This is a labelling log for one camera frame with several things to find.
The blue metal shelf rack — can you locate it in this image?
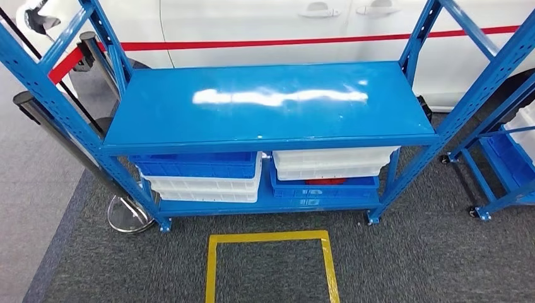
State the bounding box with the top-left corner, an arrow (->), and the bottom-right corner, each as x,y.
0,0 -> 535,234
438,73 -> 535,222

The white plastic bin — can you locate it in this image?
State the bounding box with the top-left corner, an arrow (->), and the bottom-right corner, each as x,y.
139,152 -> 264,205
272,146 -> 401,182
503,99 -> 535,165

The red item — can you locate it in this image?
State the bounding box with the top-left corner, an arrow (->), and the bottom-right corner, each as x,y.
304,178 -> 348,186

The blue plastic bin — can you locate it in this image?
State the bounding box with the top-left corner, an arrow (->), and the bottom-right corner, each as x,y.
129,151 -> 258,180
479,133 -> 535,206
269,160 -> 380,200

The red barrier belt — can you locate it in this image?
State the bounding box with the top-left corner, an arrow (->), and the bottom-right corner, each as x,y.
97,25 -> 521,52
47,47 -> 85,85

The white car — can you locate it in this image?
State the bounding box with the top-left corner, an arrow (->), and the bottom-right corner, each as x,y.
0,0 -> 535,126

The black car side mirror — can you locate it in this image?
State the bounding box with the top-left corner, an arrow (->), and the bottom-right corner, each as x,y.
16,0 -> 62,37

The white car door handle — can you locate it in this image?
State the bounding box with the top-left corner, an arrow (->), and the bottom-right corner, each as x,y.
356,0 -> 401,16
298,2 -> 342,19

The chrome stanchion post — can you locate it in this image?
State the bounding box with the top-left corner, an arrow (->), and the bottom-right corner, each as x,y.
12,91 -> 156,235

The black stanchion post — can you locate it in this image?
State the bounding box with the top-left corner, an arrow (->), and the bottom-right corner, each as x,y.
0,6 -> 114,137

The grey belt stanchion post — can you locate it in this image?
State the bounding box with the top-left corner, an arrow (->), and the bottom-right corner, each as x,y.
79,31 -> 123,101

